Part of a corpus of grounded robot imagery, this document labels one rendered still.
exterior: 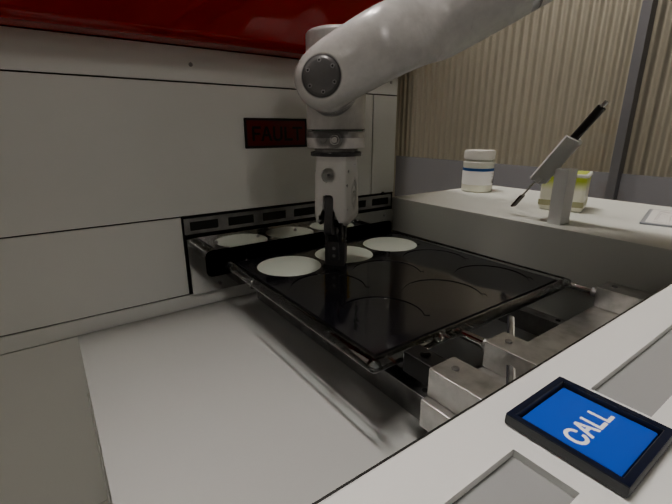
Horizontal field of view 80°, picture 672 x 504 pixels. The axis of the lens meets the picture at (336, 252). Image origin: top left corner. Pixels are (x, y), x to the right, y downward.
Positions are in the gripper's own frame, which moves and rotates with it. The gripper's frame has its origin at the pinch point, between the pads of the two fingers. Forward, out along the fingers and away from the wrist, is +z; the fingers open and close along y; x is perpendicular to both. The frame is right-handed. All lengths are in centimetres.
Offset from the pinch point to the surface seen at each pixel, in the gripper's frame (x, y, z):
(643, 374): -27.9, -33.2, -3.6
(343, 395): -5.9, -21.7, 10.0
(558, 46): -75, 196, -61
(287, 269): 6.7, -4.2, 2.0
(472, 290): -20.3, -6.4, 2.1
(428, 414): -15.0, -29.2, 5.0
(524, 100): -64, 207, -35
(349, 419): -7.4, -25.4, 10.0
